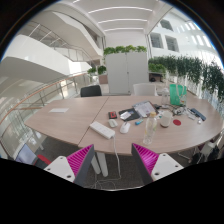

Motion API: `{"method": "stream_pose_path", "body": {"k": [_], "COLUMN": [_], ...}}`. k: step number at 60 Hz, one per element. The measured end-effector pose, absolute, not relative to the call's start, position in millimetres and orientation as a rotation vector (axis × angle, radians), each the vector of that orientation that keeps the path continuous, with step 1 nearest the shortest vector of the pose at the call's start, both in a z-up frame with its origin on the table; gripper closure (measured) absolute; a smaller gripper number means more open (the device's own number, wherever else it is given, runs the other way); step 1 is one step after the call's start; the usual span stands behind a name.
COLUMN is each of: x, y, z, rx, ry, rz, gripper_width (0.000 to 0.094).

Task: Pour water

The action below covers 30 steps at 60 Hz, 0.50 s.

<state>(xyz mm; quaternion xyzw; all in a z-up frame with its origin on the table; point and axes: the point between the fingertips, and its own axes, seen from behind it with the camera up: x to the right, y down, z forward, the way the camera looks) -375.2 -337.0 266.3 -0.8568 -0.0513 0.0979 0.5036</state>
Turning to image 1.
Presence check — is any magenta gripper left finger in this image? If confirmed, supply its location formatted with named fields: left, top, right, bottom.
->
left=45, top=144, right=95, bottom=186

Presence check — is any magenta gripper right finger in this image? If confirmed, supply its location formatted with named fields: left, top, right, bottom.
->
left=131, top=143, right=183, bottom=185

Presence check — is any clear plastic water bottle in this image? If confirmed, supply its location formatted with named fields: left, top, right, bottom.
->
left=143, top=112, right=157, bottom=145

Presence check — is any blue small tube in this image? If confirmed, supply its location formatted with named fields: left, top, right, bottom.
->
left=135, top=119, right=144, bottom=125

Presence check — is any white power strip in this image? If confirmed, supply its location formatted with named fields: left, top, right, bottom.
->
left=90, top=121, right=115, bottom=139

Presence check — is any white computer mouse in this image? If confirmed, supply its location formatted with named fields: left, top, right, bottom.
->
left=120, top=122, right=130, bottom=134

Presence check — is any red round lid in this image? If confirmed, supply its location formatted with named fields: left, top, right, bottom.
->
left=173, top=119, right=181, bottom=126

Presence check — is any white paper cup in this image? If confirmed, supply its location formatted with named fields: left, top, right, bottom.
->
left=160, top=111, right=173, bottom=128

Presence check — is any black notebook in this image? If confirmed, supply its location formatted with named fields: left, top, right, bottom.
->
left=119, top=108, right=140, bottom=121

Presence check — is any small grey remote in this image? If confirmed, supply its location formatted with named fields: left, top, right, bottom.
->
left=108, top=119, right=118, bottom=128

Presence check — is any white paper sheet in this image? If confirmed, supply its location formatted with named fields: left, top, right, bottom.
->
left=49, top=108, right=69, bottom=113

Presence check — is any small red black box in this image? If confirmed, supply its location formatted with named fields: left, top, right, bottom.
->
left=108, top=111, right=117, bottom=119

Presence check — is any dark blue case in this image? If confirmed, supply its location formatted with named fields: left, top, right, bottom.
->
left=190, top=108, right=206, bottom=121

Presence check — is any green bag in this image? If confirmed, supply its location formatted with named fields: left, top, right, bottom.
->
left=170, top=84, right=187, bottom=106

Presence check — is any white office chair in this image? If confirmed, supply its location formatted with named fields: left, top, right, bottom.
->
left=133, top=83, right=157, bottom=96

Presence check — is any black office chair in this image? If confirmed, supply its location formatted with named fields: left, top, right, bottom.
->
left=80, top=85, right=102, bottom=97

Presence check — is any white storage cabinet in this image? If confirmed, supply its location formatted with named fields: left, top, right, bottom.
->
left=105, top=52, right=149, bottom=95

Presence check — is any white power cable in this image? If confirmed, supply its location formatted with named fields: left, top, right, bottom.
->
left=89, top=134, right=122, bottom=190

